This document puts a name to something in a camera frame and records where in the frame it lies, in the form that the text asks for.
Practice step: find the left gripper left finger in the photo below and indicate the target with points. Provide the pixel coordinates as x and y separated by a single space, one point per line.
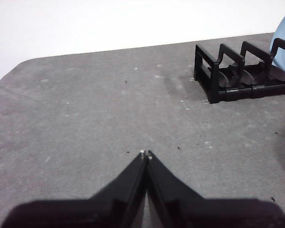
97 211

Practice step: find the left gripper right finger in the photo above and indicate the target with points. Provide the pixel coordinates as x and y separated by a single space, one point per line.
199 211

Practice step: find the black plate rack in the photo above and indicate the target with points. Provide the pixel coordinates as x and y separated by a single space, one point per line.
228 93

